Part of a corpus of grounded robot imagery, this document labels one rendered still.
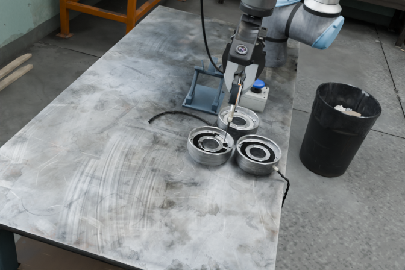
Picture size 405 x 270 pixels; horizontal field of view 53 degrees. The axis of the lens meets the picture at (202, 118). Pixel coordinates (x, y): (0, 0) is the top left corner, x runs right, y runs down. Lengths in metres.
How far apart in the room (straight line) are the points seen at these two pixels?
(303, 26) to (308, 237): 1.03
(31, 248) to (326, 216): 1.44
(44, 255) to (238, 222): 0.48
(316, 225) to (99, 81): 1.29
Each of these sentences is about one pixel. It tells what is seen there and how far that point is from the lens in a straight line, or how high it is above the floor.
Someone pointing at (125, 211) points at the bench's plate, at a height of 0.80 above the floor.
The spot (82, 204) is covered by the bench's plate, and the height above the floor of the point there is 0.80.
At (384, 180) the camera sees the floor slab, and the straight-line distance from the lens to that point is 2.53.
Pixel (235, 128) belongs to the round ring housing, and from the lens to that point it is 0.99.
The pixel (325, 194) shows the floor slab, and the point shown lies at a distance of 2.24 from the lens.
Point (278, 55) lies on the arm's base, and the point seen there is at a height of 0.84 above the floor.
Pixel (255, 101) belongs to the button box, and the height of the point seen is 0.83.
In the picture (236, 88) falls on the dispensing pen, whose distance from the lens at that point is 0.94.
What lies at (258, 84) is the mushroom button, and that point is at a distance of 1.13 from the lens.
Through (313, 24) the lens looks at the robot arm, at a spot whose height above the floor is 0.99.
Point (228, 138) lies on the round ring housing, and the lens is 0.97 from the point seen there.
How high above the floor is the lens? 1.40
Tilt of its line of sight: 34 degrees down
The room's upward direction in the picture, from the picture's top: 11 degrees clockwise
